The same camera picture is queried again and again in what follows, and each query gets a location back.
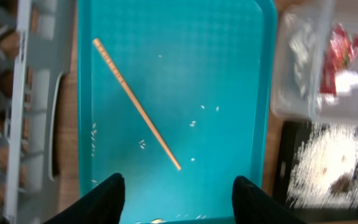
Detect black waste tray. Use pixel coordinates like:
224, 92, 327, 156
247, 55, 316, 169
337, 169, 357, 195
273, 121, 358, 223

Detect red snack wrapper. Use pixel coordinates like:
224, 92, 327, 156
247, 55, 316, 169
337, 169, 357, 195
319, 23, 358, 96

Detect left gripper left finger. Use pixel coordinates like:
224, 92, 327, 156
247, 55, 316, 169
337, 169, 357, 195
45, 173, 125, 224

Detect grey plastic dishwasher rack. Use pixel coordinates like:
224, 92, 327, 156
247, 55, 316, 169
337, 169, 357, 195
0, 1, 76, 223

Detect clear plastic bin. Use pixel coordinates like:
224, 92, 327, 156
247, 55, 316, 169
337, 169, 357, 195
271, 0, 358, 126

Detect wooden chopstick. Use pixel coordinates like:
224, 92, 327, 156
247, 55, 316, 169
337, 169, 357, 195
92, 38, 181, 170

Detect teal plastic tray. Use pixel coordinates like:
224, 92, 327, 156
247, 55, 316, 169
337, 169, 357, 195
77, 0, 277, 223

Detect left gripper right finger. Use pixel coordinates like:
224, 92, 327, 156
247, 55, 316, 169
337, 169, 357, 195
232, 176, 305, 224

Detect rice and food leftovers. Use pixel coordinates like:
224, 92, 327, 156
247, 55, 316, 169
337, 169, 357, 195
286, 123, 358, 209

